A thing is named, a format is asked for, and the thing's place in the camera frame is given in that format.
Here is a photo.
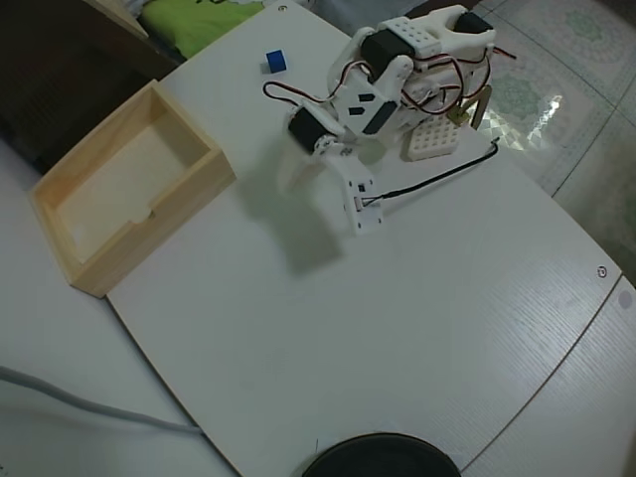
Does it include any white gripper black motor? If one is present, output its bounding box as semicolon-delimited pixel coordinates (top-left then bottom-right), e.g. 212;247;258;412
276;96;359;195

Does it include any small blue cube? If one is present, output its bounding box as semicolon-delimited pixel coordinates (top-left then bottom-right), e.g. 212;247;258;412
260;48;288;75

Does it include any light wooden open box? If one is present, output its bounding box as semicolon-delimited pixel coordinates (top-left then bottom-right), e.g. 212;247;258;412
29;79;238;299

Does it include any bright green cloth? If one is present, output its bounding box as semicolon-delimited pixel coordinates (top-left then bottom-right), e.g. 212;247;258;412
137;0;264;59

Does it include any brass and wood clamp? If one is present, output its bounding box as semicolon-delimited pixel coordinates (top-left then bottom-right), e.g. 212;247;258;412
449;83;493;131

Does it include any dark brown wooden furniture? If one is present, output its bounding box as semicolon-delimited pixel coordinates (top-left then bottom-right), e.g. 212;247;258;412
0;0;188;175

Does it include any black round object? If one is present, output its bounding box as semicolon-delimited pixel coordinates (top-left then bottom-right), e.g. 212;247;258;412
301;432;463;477

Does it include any red looped servo wire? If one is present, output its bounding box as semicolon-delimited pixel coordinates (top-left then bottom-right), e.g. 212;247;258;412
261;80;332;108

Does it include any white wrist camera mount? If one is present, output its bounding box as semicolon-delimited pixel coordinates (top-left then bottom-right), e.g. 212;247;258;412
322;146;385;238

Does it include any white perforated base plate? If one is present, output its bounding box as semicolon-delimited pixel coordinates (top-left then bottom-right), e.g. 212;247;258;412
399;114;462;163

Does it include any red servo wire bundle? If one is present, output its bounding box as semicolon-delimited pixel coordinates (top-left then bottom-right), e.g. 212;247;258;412
406;47;518;115

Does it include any thick grey cable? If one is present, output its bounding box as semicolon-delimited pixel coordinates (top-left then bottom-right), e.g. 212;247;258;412
0;365;205;438

